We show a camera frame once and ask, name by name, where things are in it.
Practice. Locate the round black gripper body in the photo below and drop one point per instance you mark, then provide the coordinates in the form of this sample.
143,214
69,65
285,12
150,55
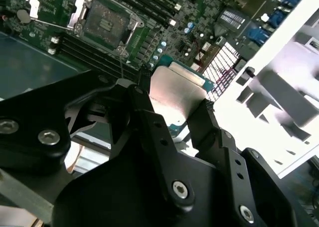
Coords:
119,194

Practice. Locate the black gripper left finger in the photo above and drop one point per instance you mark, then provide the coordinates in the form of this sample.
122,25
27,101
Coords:
32,117

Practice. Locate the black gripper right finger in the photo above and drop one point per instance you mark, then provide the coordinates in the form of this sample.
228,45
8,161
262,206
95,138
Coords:
202,132

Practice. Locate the silver CPU with green edge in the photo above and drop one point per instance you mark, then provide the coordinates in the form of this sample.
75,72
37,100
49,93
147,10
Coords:
174,95

